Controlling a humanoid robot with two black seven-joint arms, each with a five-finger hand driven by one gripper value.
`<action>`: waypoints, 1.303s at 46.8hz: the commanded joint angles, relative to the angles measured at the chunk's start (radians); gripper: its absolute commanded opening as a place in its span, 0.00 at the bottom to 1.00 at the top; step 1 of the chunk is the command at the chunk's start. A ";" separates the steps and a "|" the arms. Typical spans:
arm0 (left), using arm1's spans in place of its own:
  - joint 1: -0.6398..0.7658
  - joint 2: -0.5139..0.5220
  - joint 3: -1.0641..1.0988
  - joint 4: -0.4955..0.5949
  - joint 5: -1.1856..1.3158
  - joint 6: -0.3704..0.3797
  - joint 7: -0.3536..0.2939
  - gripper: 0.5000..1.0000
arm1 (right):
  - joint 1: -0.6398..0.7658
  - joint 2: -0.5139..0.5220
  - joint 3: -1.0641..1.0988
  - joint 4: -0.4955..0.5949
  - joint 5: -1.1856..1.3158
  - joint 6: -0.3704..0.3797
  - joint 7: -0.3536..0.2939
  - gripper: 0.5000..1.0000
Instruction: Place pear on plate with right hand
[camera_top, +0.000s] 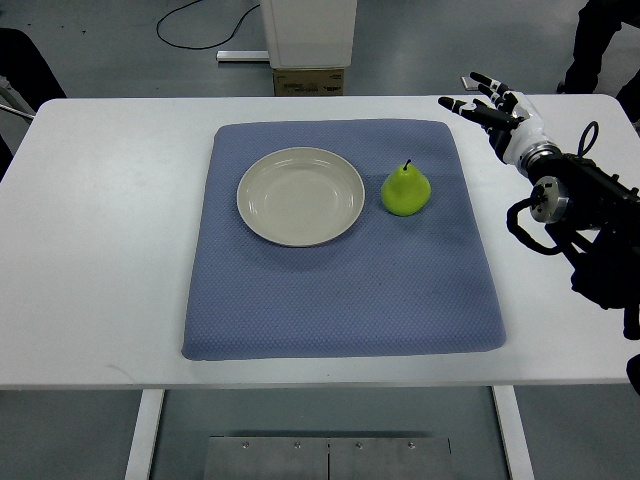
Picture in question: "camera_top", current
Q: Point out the beige round plate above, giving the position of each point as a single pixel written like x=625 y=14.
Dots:
x=300 y=196

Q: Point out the aluminium rail on floor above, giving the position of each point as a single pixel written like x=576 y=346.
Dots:
x=242 y=56

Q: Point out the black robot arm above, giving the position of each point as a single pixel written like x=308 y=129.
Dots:
x=577 y=210

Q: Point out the small grey floor plate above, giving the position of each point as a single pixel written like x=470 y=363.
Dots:
x=468 y=83

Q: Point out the white right table leg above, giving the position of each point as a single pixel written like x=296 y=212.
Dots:
x=512 y=433

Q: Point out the metal base plate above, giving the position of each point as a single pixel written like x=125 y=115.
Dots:
x=328 y=458

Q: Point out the green pear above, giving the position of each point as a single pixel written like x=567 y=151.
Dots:
x=406 y=190

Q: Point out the blue textured mat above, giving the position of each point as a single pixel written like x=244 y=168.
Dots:
x=390 y=286

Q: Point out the person in dark clothes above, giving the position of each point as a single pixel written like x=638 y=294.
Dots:
x=598 y=22

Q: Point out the white table leg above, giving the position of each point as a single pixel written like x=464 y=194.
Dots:
x=512 y=433
x=141 y=453

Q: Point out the brown cardboard box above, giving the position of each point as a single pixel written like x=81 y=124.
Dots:
x=308 y=82

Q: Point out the black chair at left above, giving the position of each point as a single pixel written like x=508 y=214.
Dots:
x=26 y=70

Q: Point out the white left table leg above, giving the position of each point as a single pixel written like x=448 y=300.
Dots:
x=141 y=453

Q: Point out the white pedestal column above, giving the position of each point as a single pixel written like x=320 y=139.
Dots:
x=309 y=34

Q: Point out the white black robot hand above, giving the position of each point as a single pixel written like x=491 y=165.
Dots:
x=515 y=129

